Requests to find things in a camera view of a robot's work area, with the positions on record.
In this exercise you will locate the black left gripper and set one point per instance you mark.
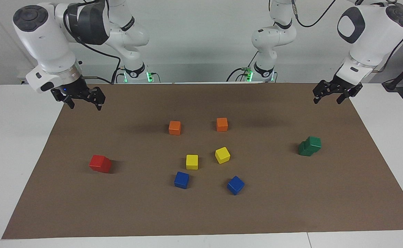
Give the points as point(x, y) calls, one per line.
point(342, 85)

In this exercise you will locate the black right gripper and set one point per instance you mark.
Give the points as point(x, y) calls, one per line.
point(74, 89)

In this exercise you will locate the green wooden cube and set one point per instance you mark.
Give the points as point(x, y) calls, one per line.
point(314, 143)
point(304, 150)

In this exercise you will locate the red wooden cube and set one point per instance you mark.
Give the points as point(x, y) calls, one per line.
point(108, 167)
point(97, 162)

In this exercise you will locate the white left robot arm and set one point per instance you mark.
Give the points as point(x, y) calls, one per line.
point(370, 34)

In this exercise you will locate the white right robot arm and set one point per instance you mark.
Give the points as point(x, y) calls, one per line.
point(43, 38)

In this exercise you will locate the black stand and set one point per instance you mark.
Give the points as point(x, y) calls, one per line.
point(397, 81)

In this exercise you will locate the orange wooden cube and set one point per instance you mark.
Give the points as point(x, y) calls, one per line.
point(222, 124)
point(175, 127)

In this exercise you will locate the yellow wooden cube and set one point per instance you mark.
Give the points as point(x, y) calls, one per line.
point(222, 155)
point(192, 162)

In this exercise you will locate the blue wooden cube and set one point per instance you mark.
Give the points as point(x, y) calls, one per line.
point(181, 179)
point(235, 185)

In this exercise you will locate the brown paper table mat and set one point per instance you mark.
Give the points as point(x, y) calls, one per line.
point(201, 213)

